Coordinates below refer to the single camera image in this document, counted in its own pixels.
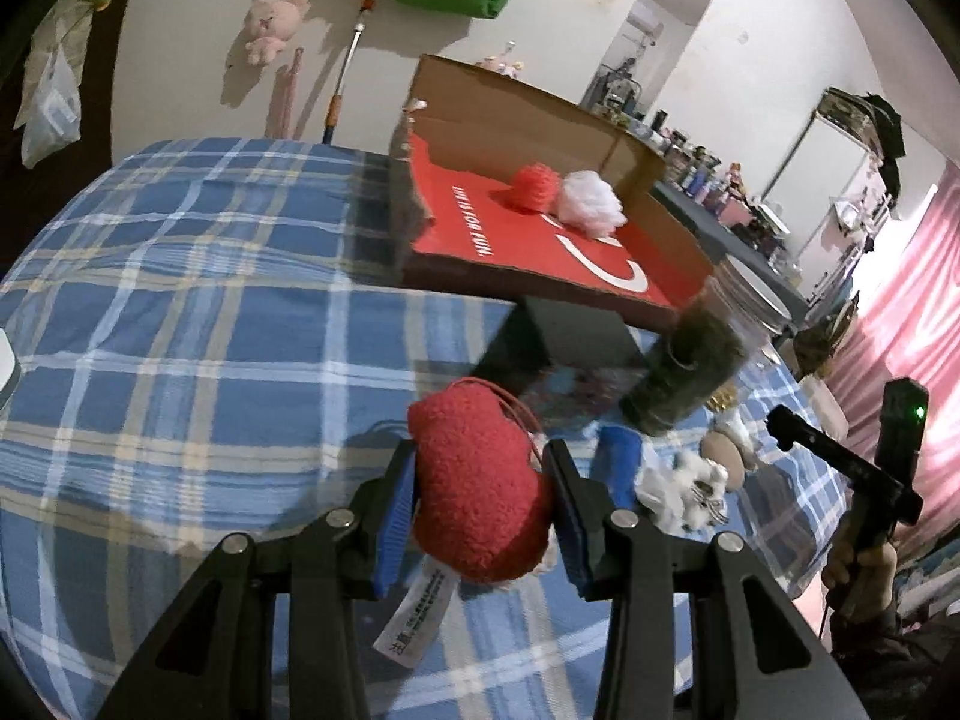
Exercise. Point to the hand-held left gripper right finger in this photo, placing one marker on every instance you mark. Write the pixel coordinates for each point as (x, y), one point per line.
(574, 532)

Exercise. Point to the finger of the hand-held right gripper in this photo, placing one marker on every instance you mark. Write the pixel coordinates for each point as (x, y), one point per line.
(810, 442)

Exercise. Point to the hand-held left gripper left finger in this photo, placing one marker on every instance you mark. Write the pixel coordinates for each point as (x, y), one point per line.
(397, 517)

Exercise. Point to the red plush toy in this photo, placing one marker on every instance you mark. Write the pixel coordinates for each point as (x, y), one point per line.
(480, 480)

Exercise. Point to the cardboard box with red inside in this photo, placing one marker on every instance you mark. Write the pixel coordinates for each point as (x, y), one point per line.
(525, 247)

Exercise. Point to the person's right forearm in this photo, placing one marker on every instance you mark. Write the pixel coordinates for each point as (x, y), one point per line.
(866, 652)

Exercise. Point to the person's right hand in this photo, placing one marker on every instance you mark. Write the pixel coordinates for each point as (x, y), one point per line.
(870, 577)

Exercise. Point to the small white figurine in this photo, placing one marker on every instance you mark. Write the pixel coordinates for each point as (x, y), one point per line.
(733, 424)

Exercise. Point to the pink curtain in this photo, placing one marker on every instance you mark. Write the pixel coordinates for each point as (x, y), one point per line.
(915, 315)

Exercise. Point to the white plush toy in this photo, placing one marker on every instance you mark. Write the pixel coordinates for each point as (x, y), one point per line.
(682, 487)

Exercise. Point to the dark green jar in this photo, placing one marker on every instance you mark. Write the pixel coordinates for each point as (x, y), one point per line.
(679, 375)

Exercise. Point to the clear jar with lid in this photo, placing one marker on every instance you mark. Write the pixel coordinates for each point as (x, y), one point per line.
(754, 292)

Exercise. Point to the small black box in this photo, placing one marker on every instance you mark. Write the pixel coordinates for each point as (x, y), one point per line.
(570, 334)

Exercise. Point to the dark table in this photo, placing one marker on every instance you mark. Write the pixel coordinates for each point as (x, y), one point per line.
(720, 236)

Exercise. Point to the white refrigerator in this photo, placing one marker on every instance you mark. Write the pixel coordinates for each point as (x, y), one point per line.
(821, 180)

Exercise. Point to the dark hanging clothes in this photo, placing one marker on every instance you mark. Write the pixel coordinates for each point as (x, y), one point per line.
(889, 142)

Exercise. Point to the row of bottles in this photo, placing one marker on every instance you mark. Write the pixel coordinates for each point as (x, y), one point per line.
(705, 172)

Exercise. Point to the blue plaid blanket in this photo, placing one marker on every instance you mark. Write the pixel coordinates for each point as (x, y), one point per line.
(187, 315)

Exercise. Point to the white mesh bath pouf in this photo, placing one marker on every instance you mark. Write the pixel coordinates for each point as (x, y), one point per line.
(591, 202)

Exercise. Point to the red foam net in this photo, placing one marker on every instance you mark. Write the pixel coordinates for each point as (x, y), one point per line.
(534, 187)

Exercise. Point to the white round object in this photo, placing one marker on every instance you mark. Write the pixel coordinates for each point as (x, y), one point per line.
(7, 371)

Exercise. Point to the open doorway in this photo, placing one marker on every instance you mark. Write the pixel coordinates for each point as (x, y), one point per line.
(660, 15)

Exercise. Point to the round pink plush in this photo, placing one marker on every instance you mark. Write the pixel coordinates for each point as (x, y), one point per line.
(504, 64)

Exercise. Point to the pink plush animal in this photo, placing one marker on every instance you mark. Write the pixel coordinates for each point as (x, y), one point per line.
(271, 26)

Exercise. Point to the white plastic bag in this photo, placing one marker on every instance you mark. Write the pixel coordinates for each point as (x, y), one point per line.
(49, 112)

